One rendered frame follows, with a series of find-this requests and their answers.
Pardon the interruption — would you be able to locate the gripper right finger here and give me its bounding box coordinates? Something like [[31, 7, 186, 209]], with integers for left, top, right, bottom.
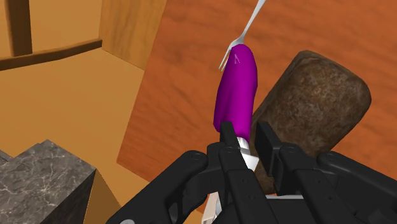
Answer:
[[254, 121, 397, 224]]

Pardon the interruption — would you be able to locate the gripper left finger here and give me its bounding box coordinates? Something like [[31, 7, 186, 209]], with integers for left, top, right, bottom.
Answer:
[[105, 121, 279, 224]]

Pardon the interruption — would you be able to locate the purple handled kitchen tool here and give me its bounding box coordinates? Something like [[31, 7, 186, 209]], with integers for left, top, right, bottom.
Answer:
[[201, 43, 261, 224]]

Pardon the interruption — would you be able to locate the brown bread loaf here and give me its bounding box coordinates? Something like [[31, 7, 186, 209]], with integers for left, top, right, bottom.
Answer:
[[249, 50, 373, 195]]

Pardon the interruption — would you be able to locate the silver fork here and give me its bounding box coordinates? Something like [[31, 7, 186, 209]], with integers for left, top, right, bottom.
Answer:
[[218, 0, 267, 72]]

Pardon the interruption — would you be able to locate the orange wooden table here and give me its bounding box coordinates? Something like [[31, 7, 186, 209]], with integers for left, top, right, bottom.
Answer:
[[116, 0, 397, 215]]

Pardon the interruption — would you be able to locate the light wooden cabinet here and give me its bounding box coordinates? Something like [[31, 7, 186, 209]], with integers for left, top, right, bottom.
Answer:
[[98, 0, 168, 71]]

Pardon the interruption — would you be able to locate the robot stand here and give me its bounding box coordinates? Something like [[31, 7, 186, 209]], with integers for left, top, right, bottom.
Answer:
[[0, 139, 97, 224]]

